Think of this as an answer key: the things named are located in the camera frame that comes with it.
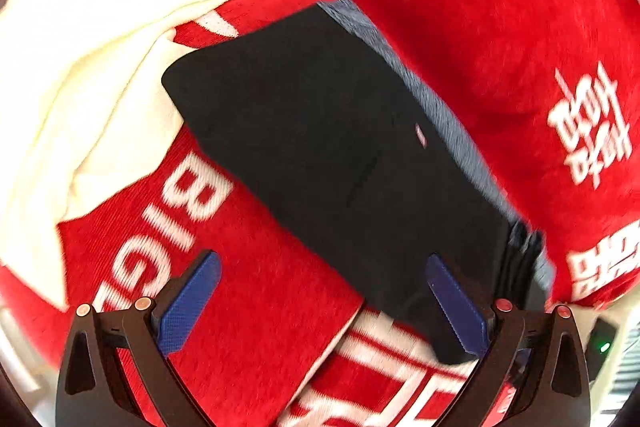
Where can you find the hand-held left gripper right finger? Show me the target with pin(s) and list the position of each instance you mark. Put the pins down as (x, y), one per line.
(457, 307)

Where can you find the cream white cloth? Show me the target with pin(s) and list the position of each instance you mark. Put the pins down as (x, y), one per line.
(75, 57)

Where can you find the red printed blanket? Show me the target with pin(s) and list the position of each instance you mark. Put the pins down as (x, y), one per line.
(475, 7)

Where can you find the black pants with blue trim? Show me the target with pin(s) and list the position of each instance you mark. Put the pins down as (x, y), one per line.
(325, 132)

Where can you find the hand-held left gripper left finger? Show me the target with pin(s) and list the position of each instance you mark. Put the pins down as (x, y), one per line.
(190, 307)

